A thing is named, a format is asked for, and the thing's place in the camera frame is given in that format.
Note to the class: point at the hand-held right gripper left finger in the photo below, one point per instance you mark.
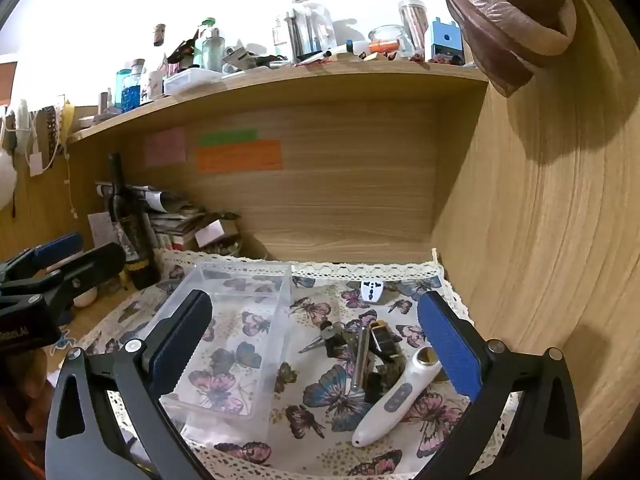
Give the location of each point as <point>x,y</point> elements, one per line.
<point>182,342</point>

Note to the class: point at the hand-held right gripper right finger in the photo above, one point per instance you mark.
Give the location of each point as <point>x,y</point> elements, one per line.
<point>450,345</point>

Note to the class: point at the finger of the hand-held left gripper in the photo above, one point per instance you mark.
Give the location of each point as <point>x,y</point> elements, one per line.
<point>95,262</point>
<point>57,249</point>

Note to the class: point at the black rectangular bottle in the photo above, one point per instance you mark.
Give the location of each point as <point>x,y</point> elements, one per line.
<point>387,342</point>

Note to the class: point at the clear plastic box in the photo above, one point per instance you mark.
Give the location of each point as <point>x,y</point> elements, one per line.
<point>250,340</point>

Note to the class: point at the white handheld massager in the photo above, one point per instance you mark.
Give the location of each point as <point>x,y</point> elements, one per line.
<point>395,395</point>

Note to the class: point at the silver metal tube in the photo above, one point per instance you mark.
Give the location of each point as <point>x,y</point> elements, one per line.
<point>361,360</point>

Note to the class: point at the person's left hand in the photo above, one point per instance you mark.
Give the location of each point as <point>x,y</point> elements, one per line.
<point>30,380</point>

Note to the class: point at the white paper note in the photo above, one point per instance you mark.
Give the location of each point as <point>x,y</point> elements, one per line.
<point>101,230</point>

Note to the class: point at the dark wine bottle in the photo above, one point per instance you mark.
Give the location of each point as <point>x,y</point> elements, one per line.
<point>135,240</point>

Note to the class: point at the stack of papers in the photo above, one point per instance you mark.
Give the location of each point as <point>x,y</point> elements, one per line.
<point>175,220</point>

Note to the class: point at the white plug adapter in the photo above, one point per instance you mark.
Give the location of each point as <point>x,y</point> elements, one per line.
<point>371,290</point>

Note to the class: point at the white card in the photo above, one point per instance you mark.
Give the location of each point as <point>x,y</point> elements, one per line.
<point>209,232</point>

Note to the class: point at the patterned ribbon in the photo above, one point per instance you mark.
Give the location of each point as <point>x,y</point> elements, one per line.
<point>50,127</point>

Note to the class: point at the pink sticky note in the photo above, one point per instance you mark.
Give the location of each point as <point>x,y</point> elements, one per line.
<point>165,146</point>

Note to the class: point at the butterfly print cloth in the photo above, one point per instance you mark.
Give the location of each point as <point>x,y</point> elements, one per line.
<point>320,410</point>

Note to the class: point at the blue bead jar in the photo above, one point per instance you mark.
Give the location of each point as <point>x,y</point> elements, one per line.
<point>128,89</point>

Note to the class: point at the orange sticky note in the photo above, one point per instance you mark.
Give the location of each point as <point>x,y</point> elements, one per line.
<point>239,156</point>

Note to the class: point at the green sticky note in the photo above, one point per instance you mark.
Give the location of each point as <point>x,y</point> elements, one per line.
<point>227,136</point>

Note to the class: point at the white plastic container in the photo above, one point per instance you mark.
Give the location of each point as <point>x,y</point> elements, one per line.
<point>192,80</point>

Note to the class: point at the clear glass bottle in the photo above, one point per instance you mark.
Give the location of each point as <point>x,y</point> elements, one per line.
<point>212,47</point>

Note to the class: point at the wooden shelf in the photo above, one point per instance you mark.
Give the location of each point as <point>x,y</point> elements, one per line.
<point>300,85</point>

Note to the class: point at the blue box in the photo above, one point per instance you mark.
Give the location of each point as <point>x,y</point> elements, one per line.
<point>445,37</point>

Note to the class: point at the glass bowl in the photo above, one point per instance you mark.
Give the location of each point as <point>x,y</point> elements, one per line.
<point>385,37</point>

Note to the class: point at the white marker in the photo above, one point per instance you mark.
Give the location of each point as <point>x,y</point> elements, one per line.
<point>337,51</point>

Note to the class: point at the clear plastic package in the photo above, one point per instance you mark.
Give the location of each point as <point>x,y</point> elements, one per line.
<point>306,25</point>

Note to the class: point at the jar of pink sticks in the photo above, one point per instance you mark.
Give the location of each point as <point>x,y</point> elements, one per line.
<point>415,22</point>

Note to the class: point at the brown hanging cloth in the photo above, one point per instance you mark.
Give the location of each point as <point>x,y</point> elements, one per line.
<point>505,20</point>

